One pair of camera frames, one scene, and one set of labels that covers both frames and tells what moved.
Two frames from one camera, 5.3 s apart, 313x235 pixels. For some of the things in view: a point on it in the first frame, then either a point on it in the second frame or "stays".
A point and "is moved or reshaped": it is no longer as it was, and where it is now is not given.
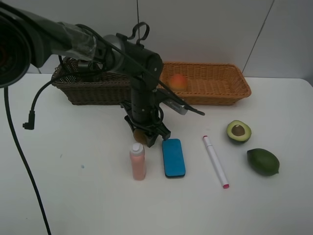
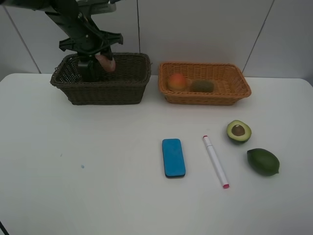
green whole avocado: (263, 161) stays
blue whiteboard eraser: (173, 157) stays
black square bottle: (88, 72) stays
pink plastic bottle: (138, 157) is moved or reshaped
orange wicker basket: (209, 83) stays
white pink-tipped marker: (224, 182) stays
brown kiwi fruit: (140, 136) to (202, 85)
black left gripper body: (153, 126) to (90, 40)
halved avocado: (238, 130) stays
